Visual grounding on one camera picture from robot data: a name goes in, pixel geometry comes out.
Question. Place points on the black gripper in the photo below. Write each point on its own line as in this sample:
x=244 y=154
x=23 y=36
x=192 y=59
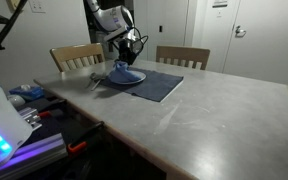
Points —
x=130 y=48

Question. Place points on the blue cloth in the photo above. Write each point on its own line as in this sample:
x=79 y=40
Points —
x=122 y=75

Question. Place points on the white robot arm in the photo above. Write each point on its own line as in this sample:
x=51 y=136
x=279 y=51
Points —
x=0 y=113

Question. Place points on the dark blue placemat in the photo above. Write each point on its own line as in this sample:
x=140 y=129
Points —
x=157 y=87

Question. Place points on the small black door latch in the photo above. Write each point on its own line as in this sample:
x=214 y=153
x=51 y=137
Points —
x=160 y=28

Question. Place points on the wooden slat-back chair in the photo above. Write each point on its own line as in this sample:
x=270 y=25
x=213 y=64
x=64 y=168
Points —
x=184 y=52
x=74 y=51

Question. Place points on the blue tissue box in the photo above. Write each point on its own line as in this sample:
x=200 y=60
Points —
x=30 y=93

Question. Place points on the grey door sign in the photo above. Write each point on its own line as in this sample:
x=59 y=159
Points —
x=220 y=3

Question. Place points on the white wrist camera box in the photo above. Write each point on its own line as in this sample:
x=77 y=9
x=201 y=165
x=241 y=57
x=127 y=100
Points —
x=115 y=34

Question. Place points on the white double switch plate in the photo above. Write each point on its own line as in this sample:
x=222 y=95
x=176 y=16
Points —
x=37 y=5

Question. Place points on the silver metal bracket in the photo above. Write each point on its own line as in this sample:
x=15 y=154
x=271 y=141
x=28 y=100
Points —
x=30 y=116

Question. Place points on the aluminium extrusion rail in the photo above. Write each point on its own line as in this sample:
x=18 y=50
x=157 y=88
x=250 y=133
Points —
x=40 y=150

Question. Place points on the beige wall thermostat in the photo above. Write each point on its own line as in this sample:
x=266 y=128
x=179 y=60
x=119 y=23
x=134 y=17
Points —
x=12 y=4

